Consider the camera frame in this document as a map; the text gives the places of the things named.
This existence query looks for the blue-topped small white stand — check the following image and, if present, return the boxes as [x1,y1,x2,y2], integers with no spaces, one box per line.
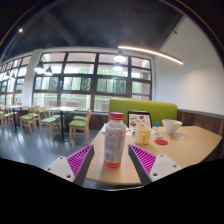
[151,121,165,139]

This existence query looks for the large black-framed window wall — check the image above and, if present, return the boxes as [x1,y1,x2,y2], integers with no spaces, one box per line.
[0,51,154,113]

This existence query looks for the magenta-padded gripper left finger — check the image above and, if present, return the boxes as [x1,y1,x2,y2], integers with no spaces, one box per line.
[44,144,96,187]

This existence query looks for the long linear ceiling light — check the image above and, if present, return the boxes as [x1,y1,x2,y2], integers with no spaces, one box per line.
[117,45,185,66]

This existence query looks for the red-capped clear drink bottle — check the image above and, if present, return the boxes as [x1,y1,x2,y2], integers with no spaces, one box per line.
[103,111,128,169]

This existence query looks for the wooden chairs with green seats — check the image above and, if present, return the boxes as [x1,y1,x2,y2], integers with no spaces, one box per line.
[0,104,93,146]

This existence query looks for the square wooden dining table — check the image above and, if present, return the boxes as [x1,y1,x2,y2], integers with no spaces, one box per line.
[45,105,80,142]
[4,104,30,134]

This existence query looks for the black pendant ceiling lamps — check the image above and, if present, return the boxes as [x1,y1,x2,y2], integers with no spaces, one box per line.
[33,49,128,76]

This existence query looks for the cream mug with yellow handle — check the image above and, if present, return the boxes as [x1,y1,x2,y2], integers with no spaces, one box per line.
[133,125,152,146]

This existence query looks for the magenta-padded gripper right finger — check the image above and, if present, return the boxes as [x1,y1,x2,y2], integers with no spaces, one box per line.
[127,144,183,186]

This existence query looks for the white bowl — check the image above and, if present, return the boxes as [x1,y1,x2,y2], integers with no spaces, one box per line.
[161,118,184,135]

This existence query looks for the flat round red coaster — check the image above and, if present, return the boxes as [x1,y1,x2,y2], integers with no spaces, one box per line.
[154,138,169,146]

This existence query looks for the green upholstered booth bench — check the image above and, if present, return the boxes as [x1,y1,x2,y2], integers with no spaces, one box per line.
[107,97,179,128]

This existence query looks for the black-framed picture stand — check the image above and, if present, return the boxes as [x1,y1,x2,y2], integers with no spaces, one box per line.
[126,110,153,130]

